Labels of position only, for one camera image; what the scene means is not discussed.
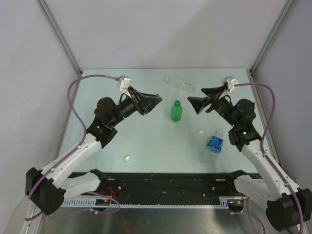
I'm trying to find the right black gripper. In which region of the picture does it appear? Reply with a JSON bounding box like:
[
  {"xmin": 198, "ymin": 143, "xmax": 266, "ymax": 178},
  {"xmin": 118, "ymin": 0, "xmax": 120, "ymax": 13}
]
[{"xmin": 187, "ymin": 86, "xmax": 239, "ymax": 128}]

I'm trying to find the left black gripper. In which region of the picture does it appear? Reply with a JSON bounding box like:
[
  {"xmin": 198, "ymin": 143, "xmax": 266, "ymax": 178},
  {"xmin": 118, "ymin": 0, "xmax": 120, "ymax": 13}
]
[{"xmin": 109, "ymin": 86, "xmax": 161, "ymax": 127}]

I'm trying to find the green plastic bottle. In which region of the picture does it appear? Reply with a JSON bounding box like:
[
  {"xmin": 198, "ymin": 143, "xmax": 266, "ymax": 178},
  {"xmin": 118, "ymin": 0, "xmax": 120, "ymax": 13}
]
[{"xmin": 170, "ymin": 100, "xmax": 183, "ymax": 122}]

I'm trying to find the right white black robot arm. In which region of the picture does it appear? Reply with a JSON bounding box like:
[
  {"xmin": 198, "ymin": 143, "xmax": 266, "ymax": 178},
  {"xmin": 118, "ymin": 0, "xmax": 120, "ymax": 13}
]
[{"xmin": 187, "ymin": 86, "xmax": 312, "ymax": 234}]

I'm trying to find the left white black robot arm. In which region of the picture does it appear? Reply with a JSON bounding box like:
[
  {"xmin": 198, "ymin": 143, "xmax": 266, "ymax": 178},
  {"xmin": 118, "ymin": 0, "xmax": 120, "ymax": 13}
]
[{"xmin": 25, "ymin": 86, "xmax": 162, "ymax": 215}]

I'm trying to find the clear unlabelled plastic bottle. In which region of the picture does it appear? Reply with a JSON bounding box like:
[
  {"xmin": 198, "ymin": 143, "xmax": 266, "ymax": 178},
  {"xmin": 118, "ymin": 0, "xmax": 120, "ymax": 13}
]
[{"xmin": 163, "ymin": 76, "xmax": 197, "ymax": 93}]

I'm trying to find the white bottle cap near centre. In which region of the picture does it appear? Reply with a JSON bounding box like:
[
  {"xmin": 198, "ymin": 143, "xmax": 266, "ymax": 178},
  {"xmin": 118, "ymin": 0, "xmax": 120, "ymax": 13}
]
[{"xmin": 198, "ymin": 130, "xmax": 205, "ymax": 137}]

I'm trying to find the white bottle cap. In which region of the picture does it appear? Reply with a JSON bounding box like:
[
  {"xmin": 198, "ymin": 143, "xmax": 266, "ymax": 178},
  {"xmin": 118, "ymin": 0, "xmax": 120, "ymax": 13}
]
[
  {"xmin": 198, "ymin": 130, "xmax": 205, "ymax": 137},
  {"xmin": 125, "ymin": 156, "xmax": 132, "ymax": 162}
]

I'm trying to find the clear bottle with blue label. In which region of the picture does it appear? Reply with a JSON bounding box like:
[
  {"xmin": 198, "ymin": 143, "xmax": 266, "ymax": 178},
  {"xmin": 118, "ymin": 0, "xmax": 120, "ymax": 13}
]
[{"xmin": 200, "ymin": 130, "xmax": 224, "ymax": 167}]

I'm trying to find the white bottle cap front left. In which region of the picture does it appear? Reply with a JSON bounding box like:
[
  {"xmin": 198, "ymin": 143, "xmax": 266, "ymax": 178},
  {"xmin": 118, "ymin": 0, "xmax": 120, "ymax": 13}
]
[{"xmin": 125, "ymin": 156, "xmax": 132, "ymax": 162}]

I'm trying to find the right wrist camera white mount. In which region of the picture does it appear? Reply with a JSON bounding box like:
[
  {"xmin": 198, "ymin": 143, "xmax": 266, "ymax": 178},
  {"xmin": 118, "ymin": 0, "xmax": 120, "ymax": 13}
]
[{"xmin": 219, "ymin": 75, "xmax": 238, "ymax": 99}]

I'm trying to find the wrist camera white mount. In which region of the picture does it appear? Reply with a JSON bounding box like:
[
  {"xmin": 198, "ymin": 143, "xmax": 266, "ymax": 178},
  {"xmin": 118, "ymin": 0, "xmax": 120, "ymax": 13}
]
[
  {"xmin": 118, "ymin": 75, "xmax": 131, "ymax": 97},
  {"xmin": 219, "ymin": 75, "xmax": 238, "ymax": 99}
]

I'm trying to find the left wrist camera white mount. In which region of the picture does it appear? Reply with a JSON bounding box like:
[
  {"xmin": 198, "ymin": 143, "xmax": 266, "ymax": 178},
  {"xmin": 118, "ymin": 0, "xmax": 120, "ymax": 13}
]
[{"xmin": 118, "ymin": 75, "xmax": 131, "ymax": 97}]

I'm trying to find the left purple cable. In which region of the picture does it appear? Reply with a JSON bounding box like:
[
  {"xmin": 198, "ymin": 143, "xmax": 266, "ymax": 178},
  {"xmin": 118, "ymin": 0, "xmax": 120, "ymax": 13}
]
[{"xmin": 24, "ymin": 74, "xmax": 121, "ymax": 221}]

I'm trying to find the purple cable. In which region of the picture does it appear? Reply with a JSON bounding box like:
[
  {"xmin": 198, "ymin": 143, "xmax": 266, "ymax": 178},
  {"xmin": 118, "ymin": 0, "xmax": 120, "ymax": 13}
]
[
  {"xmin": 24, "ymin": 74, "xmax": 121, "ymax": 221},
  {"xmin": 234, "ymin": 82, "xmax": 308, "ymax": 230}
]

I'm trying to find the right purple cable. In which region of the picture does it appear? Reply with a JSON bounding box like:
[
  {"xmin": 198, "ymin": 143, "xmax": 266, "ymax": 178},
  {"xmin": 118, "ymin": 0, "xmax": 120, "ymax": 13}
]
[{"xmin": 234, "ymin": 82, "xmax": 308, "ymax": 230}]

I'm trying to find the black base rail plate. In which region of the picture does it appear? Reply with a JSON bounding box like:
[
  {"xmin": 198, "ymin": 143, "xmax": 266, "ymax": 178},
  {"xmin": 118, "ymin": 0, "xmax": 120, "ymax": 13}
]
[{"xmin": 92, "ymin": 169, "xmax": 245, "ymax": 204}]

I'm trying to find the right aluminium frame post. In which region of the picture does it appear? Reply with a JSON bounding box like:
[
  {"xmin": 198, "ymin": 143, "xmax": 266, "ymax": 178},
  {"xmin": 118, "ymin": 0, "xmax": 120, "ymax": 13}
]
[{"xmin": 249, "ymin": 0, "xmax": 297, "ymax": 74}]

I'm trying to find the aluminium frame post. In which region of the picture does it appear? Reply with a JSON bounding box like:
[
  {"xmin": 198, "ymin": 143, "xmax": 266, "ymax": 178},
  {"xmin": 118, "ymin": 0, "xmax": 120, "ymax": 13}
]
[
  {"xmin": 36, "ymin": 0, "xmax": 82, "ymax": 75},
  {"xmin": 249, "ymin": 0, "xmax": 297, "ymax": 74}
]

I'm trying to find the grey slotted cable duct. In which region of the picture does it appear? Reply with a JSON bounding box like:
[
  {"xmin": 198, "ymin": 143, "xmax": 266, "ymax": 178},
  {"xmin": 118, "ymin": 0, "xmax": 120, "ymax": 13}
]
[{"xmin": 60, "ymin": 196, "xmax": 228, "ymax": 209}]

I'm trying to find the left aluminium frame post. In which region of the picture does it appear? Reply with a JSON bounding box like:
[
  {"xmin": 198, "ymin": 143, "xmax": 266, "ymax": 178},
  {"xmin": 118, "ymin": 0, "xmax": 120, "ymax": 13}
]
[{"xmin": 36, "ymin": 0, "xmax": 82, "ymax": 75}]

